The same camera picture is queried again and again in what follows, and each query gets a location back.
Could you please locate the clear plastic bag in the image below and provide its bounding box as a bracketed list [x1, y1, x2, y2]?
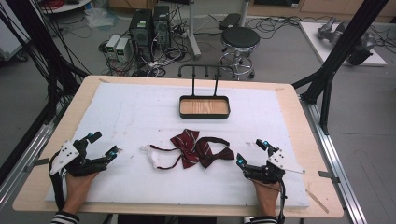
[84, 7, 120, 30]

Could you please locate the grey metal bracket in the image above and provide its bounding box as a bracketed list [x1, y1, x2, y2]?
[318, 170, 341, 185]
[23, 157, 50, 174]

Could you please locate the person's right hand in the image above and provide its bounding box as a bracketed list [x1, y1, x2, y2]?
[251, 179, 281, 218]

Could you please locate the white power supply unit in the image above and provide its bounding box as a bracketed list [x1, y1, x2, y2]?
[114, 37, 132, 63]
[105, 34, 121, 60]

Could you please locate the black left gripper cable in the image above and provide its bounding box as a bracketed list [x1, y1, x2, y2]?
[48, 151, 68, 211]

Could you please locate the grey robot part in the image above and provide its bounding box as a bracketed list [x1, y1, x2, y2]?
[316, 16, 347, 45]

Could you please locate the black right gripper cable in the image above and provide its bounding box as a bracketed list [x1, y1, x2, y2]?
[276, 178, 289, 224]

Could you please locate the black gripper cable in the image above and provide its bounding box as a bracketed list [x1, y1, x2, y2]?
[276, 178, 289, 224]
[48, 151, 68, 211]

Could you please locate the tangle of floor cables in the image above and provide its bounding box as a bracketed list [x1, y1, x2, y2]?
[98, 6, 200, 78]

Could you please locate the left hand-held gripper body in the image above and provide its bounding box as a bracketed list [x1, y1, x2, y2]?
[49, 138, 109, 178]

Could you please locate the flat black box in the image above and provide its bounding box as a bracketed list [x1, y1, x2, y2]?
[218, 12, 243, 31]

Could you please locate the grey metal stand leg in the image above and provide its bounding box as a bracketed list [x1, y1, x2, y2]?
[186, 0, 203, 61]

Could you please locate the red bow tie dark strap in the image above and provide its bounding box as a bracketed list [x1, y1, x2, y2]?
[194, 136, 235, 170]

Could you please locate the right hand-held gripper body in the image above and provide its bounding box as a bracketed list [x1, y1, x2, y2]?
[243, 148, 306, 185]

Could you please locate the white floor board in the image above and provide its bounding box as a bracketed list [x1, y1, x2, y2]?
[298, 21, 389, 67]

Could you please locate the white round table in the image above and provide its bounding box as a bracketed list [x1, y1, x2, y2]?
[39, 0, 93, 15]

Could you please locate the light wooden table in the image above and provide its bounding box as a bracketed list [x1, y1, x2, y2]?
[12, 74, 345, 219]

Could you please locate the large black computer tower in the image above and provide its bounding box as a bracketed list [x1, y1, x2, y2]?
[128, 8, 154, 62]

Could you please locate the slim black computer tower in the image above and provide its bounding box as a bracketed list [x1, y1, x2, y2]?
[152, 5, 172, 49]

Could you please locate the person's left hand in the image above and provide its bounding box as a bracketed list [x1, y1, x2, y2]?
[61, 171, 101, 217]

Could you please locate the black frame strut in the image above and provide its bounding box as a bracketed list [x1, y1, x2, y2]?
[291, 0, 390, 136]
[0, 0, 92, 124]

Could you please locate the white foam mat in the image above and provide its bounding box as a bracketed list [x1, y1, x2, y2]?
[45, 82, 311, 209]

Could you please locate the aluminium rail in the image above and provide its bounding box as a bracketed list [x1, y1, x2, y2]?
[0, 119, 54, 207]
[299, 94, 369, 224]

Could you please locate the black round stool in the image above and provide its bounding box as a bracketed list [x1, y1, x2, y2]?
[219, 26, 262, 80]

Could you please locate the red bow tie white strap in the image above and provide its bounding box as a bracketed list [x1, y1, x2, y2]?
[139, 128, 201, 171]

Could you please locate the black hook rack wooden base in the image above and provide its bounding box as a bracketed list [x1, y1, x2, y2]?
[177, 63, 236, 119]

